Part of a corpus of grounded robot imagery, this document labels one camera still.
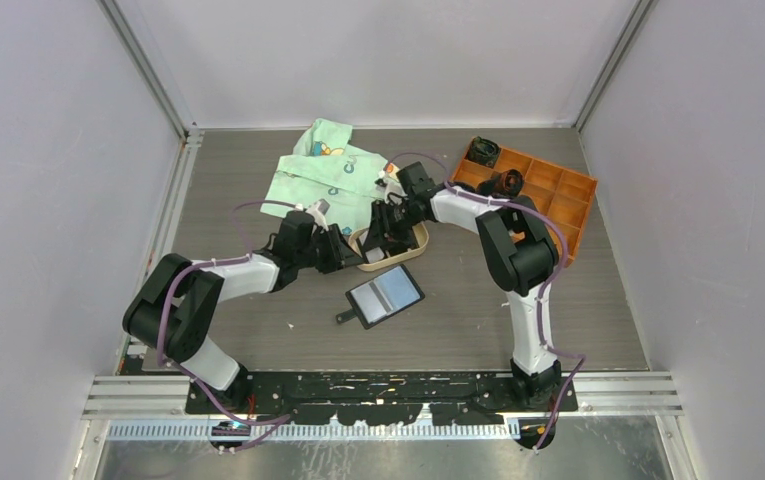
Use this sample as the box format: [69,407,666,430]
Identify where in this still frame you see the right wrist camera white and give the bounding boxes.
[374,165,405,200]

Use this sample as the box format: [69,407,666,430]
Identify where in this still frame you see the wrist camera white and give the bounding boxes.
[374,165,405,200]
[294,199,330,231]

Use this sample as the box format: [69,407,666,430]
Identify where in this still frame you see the slotted metal cable duct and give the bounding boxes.
[106,418,520,442]

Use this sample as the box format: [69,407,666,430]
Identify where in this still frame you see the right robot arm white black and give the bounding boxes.
[353,162,564,411]

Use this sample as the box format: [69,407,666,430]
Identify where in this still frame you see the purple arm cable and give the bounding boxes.
[381,152,587,452]
[156,199,304,453]

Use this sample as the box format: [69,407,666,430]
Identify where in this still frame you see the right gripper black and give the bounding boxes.
[362,199,424,256]

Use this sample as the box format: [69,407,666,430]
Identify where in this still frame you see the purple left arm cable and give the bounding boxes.
[156,199,304,453]

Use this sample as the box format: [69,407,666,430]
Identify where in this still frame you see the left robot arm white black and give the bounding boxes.
[122,210,362,413]

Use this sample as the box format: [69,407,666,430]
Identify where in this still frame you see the rolled dark belt back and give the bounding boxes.
[465,136,502,168]

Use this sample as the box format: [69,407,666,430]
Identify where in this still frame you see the black leather card holder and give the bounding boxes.
[335,265,425,330]

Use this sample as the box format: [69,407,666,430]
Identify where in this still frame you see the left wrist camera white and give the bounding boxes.
[294,199,330,231]

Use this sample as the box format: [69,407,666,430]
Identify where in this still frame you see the orange compartment organizer tray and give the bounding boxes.
[450,145,598,265]

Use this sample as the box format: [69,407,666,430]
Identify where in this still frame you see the beige oval tray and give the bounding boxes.
[347,223,429,272]

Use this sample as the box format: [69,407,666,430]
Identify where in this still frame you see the green cartoon print cloth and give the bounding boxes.
[260,118,393,235]

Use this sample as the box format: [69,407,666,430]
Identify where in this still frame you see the white striped card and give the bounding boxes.
[364,247,388,264]

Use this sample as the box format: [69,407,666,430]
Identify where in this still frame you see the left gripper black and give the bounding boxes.
[296,224,364,274]

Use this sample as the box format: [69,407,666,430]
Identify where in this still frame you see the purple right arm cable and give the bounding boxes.
[381,152,587,452]

